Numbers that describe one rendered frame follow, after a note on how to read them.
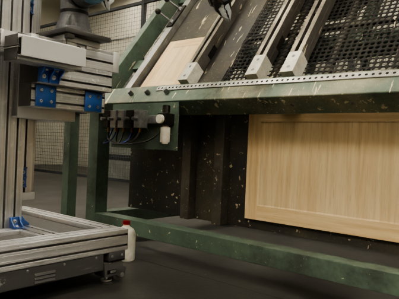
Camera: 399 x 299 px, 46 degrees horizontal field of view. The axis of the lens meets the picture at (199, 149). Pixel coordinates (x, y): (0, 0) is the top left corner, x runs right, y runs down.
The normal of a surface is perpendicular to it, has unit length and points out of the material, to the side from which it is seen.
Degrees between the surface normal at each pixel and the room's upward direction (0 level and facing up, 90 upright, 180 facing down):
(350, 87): 53
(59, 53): 90
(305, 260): 90
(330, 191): 90
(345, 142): 90
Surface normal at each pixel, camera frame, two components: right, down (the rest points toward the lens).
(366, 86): -0.48, -0.63
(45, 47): 0.76, 0.04
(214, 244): -0.65, -0.02
